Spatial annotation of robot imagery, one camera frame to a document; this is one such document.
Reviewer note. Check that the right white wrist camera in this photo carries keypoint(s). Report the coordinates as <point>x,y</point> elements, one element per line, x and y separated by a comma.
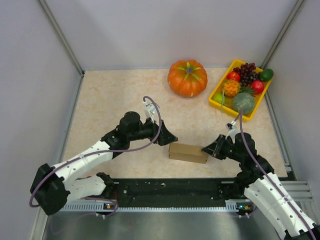
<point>232,129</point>

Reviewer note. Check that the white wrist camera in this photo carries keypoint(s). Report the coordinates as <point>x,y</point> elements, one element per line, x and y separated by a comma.
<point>149,110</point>
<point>232,129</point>

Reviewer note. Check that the orange pumpkin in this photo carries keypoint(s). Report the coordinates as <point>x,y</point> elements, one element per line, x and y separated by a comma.
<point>187,78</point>

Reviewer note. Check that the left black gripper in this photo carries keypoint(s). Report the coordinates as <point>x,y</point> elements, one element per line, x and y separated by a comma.
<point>166,137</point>

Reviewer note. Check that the brown cardboard box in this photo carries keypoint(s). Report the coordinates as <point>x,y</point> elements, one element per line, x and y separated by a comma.
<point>187,153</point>

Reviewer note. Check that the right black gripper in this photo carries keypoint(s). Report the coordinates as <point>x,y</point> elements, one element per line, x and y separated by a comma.
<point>214,148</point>

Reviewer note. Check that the red apple right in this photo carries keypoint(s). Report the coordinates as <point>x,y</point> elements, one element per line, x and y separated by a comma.
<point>257,87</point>

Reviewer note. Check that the green lime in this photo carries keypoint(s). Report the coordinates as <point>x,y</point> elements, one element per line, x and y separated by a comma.
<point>219,98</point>

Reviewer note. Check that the green avocado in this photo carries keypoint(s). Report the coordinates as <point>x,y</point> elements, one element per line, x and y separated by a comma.
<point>266,75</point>

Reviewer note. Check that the red apple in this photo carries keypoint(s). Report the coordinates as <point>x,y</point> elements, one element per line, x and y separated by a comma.
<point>257,87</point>
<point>234,76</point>

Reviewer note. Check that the orange pineapple toy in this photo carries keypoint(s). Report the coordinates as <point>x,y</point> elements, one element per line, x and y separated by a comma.
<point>230,88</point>

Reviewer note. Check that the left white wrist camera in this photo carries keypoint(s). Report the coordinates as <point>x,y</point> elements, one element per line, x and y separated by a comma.
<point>149,110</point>

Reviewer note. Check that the green melon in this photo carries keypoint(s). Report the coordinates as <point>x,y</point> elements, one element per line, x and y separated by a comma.
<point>244,102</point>

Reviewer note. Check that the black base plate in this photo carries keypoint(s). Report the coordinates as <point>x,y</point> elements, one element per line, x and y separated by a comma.
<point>171,192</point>

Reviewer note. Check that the red apple left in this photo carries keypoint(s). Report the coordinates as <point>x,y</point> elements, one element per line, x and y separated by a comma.
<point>234,76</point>

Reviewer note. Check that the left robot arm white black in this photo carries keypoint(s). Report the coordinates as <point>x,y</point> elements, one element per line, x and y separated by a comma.
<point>55,186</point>

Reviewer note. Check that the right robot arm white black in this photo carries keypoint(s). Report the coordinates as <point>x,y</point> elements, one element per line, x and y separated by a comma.
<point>258,182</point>

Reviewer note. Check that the dark purple grape bunch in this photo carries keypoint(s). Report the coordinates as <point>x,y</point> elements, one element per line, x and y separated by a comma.
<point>247,74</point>

